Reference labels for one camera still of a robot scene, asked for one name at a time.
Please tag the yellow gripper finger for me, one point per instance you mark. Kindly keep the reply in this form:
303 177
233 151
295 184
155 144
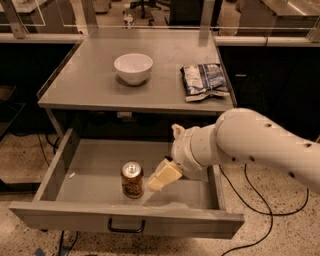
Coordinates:
165 173
177 130

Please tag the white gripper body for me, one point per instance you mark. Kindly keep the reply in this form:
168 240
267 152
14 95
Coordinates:
182 149

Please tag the orange soda can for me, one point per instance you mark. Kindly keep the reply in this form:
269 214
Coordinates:
132 180

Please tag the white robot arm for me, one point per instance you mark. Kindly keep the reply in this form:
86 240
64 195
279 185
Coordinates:
239 136

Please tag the grey open top drawer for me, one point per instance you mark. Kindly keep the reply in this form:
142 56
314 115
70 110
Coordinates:
193 206

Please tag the grey counter cabinet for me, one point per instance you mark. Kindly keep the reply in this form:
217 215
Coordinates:
88 80

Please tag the blue white chip bag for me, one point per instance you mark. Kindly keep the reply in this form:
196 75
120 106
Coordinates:
202 81

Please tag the white ceramic bowl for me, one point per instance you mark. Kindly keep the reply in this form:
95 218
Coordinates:
133 68

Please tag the black office chair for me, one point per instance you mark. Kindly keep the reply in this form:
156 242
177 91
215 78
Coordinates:
142 4

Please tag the black drawer handle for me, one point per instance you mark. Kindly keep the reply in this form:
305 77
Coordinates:
125 228

